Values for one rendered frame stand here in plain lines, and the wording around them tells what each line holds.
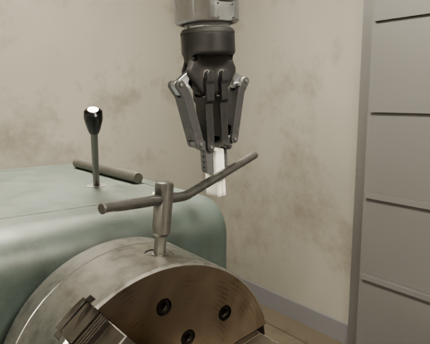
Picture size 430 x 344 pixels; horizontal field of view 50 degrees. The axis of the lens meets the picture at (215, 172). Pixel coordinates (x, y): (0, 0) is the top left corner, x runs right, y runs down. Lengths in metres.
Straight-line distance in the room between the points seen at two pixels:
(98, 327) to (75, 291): 0.06
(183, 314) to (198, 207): 0.24
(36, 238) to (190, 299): 0.22
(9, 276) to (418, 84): 2.08
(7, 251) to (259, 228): 2.69
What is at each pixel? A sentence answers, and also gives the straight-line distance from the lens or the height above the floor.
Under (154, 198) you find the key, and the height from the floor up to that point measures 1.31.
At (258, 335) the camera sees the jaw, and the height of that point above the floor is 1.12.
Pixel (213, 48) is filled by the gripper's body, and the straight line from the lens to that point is 0.62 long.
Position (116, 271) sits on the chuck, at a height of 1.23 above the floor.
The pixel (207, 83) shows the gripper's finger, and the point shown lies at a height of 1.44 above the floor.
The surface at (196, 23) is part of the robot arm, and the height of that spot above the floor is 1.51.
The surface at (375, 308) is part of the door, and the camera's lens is 2.71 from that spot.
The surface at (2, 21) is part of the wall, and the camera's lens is 2.97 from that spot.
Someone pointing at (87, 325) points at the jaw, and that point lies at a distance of 0.49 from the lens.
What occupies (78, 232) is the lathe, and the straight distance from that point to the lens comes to 0.65.
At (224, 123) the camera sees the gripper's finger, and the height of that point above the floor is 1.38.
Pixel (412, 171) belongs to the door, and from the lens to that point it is 2.42.
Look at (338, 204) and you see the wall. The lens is 2.74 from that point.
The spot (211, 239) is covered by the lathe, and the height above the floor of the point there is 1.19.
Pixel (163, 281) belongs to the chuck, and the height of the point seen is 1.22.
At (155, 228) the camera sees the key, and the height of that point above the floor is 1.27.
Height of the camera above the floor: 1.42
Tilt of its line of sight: 9 degrees down
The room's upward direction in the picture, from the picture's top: straight up
